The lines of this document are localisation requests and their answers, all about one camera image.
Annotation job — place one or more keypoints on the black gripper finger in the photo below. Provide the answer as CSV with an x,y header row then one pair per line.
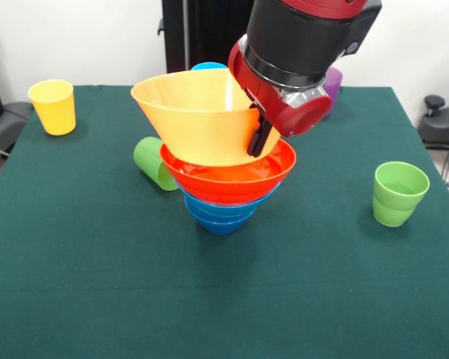
x,y
260,140
256,107

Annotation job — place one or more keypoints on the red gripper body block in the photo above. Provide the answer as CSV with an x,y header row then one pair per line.
x,y
299,116

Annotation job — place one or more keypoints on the red-orange bowl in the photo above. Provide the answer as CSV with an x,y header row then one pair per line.
x,y
224,183

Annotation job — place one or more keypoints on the large yellow-orange bowl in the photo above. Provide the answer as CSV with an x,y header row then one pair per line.
x,y
194,127

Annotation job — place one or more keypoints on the large blue bowl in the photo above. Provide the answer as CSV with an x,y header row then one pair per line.
x,y
224,206

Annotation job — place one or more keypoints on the small light blue bowl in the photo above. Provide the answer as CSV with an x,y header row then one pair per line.
x,y
217,214

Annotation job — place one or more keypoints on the small dark blue bowl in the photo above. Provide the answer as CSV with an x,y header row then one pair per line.
x,y
220,227

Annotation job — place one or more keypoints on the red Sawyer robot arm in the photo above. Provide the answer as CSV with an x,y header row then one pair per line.
x,y
303,33

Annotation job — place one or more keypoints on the purple cup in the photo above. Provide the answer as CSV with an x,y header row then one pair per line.
x,y
332,89

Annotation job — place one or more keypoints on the light blue cup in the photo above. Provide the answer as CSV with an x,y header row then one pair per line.
x,y
209,66

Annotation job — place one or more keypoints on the smooth green cup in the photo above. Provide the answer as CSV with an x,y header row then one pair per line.
x,y
149,161

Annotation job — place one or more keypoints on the ridged green cup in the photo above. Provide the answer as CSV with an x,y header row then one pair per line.
x,y
393,213

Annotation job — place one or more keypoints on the grey black stand base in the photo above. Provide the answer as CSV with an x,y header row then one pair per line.
x,y
3,127
437,127

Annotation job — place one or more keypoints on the dark green tablecloth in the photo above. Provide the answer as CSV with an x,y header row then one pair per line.
x,y
224,280

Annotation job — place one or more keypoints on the yellow cup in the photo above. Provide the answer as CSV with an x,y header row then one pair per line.
x,y
56,112

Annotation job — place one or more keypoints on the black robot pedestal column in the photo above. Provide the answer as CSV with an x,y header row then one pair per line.
x,y
209,33

